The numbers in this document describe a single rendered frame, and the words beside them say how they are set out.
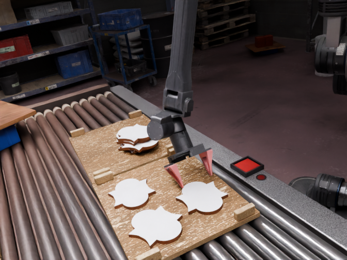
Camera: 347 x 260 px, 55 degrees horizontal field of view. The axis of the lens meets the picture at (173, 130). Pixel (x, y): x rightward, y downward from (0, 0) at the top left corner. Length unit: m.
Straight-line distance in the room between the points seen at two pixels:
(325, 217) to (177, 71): 0.54
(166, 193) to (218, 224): 0.20
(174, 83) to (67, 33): 4.61
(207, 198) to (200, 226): 0.10
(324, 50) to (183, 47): 0.65
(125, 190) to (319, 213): 0.54
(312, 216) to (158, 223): 0.39
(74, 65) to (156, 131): 4.73
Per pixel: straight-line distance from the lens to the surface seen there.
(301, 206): 0.98
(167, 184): 1.05
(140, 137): 1.22
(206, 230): 0.88
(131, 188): 1.05
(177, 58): 0.95
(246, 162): 1.13
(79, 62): 5.62
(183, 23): 0.94
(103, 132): 1.47
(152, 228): 0.89
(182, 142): 0.98
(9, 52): 5.33
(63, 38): 5.49
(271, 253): 0.85
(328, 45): 1.42
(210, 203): 0.94
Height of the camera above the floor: 1.54
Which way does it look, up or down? 26 degrees down
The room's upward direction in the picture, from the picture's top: 9 degrees counter-clockwise
